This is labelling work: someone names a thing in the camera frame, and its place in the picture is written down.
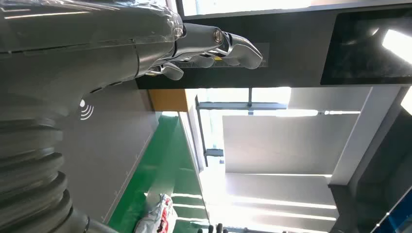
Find white courier bag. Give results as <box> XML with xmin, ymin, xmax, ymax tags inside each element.
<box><xmin>133</xmin><ymin>193</ymin><xmax>178</xmax><ymax>233</ymax></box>

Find black inbound scanner machine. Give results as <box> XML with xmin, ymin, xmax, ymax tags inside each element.
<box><xmin>59</xmin><ymin>3</ymin><xmax>412</xmax><ymax>224</ymax></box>

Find brown cardboard box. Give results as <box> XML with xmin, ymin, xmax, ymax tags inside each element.
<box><xmin>148</xmin><ymin>89</ymin><xmax>189</xmax><ymax>113</ymax></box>

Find green conveyor belt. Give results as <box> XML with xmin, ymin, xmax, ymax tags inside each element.
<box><xmin>107</xmin><ymin>112</ymin><xmax>211</xmax><ymax>233</ymax></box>

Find blue panel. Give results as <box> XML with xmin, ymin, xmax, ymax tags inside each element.
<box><xmin>370</xmin><ymin>186</ymin><xmax>412</xmax><ymax>233</ymax></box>

